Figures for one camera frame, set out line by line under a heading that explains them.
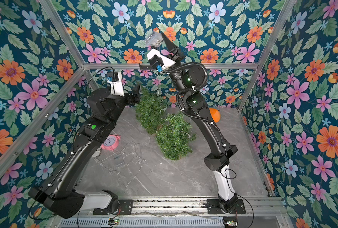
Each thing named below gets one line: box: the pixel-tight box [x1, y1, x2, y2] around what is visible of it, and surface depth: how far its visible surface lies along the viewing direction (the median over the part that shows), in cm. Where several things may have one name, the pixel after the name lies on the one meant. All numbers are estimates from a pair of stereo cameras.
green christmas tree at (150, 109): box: [135, 85, 168, 135], surface depth 84 cm
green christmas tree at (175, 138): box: [156, 112, 197, 161], surface depth 72 cm
